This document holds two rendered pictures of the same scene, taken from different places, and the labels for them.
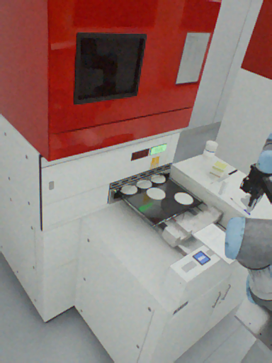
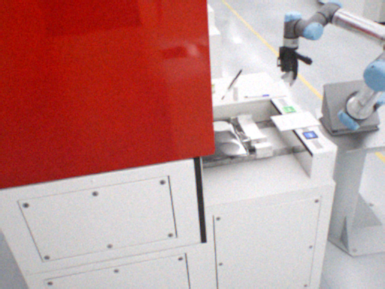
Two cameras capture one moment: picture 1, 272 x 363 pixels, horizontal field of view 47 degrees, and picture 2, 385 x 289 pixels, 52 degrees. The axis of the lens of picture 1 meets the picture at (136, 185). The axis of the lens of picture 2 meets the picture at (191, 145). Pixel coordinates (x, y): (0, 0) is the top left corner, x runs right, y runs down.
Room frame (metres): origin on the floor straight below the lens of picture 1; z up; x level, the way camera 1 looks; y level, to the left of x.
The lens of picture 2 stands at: (0.36, 1.23, 1.99)
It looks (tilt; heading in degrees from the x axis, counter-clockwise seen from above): 33 degrees down; 309
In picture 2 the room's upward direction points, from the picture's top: 5 degrees counter-clockwise
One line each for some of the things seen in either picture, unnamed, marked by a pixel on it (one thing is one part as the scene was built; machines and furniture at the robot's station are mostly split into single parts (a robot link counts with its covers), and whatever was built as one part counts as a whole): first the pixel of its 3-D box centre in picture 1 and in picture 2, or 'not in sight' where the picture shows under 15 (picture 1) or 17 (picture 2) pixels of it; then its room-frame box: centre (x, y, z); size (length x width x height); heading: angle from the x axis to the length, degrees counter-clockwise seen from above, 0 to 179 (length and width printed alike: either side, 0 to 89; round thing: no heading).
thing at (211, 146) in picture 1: (210, 149); not in sight; (1.79, -0.41, 1.01); 0.07 x 0.07 x 0.10
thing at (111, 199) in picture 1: (141, 184); not in sight; (1.44, -0.03, 0.89); 0.44 x 0.02 x 0.10; 136
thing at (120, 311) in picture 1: (173, 273); (241, 196); (1.29, -0.32, 0.41); 0.97 x 0.64 x 0.82; 136
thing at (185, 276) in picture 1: (216, 257); (298, 133); (1.01, -0.41, 0.89); 0.55 x 0.09 x 0.14; 136
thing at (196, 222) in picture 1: (193, 226); (253, 135); (1.21, -0.32, 0.87); 0.36 x 0.08 x 0.03; 136
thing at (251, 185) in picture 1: (256, 181); (288, 58); (1.12, -0.48, 1.25); 0.09 x 0.08 x 0.12; 46
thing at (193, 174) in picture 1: (227, 193); (224, 101); (1.52, -0.53, 0.89); 0.62 x 0.35 x 0.14; 46
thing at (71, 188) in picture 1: (117, 172); (184, 144); (1.32, 0.10, 1.02); 0.82 x 0.03 x 0.40; 136
